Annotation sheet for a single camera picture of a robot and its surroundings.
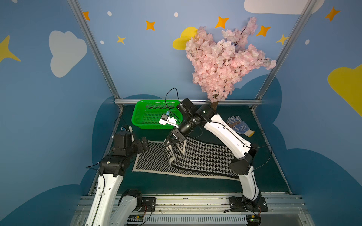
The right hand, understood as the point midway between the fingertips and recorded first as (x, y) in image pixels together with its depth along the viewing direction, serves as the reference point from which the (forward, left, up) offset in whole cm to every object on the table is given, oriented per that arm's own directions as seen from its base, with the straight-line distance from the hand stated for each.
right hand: (168, 143), depth 64 cm
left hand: (+5, +17, -7) cm, 19 cm away
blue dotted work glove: (+36, -49, -31) cm, 68 cm away
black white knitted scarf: (+7, -12, -29) cm, 32 cm away
